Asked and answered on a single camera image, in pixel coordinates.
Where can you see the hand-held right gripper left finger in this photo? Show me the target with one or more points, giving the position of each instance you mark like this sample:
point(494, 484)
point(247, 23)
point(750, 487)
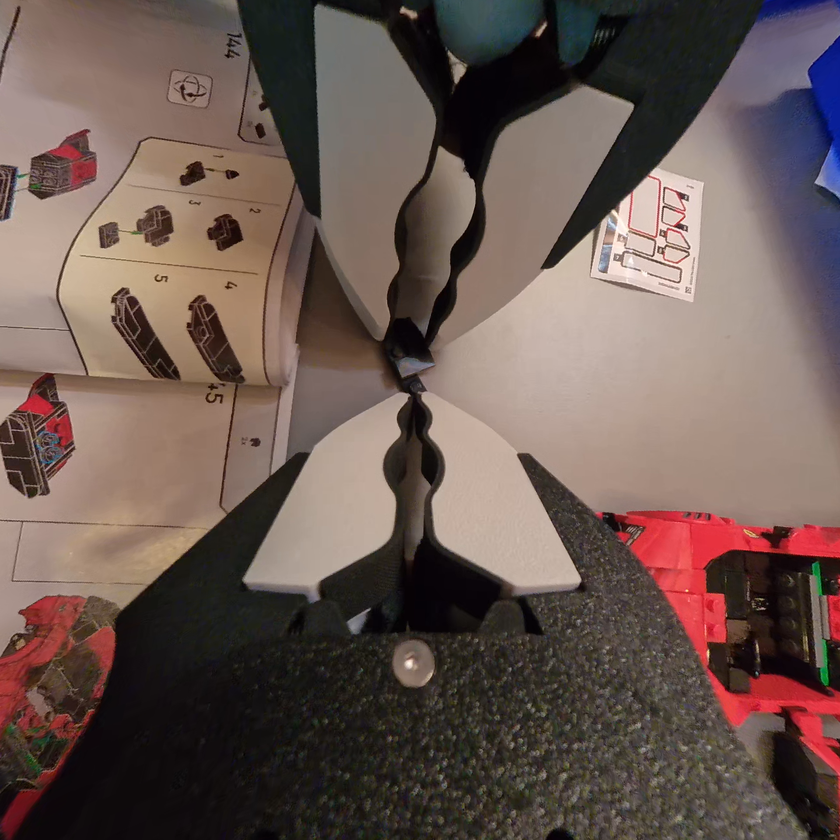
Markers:
point(328, 518)

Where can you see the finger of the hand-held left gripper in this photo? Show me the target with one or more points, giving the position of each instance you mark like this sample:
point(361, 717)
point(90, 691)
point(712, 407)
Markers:
point(544, 190)
point(367, 164)

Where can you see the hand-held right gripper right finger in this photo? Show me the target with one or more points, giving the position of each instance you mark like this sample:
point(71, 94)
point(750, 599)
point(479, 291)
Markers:
point(499, 518)

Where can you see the small black lego assembly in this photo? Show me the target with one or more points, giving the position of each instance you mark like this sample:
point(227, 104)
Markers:
point(408, 354)

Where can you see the red lego car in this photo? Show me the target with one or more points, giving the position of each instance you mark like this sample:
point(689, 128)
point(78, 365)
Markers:
point(669, 558)

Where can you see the lego instruction booklet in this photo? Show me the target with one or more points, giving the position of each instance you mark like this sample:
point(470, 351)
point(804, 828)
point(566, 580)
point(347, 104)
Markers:
point(131, 459)

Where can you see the white sticker sheet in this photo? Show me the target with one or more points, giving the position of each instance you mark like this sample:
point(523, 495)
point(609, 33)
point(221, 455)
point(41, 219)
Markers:
point(656, 262)

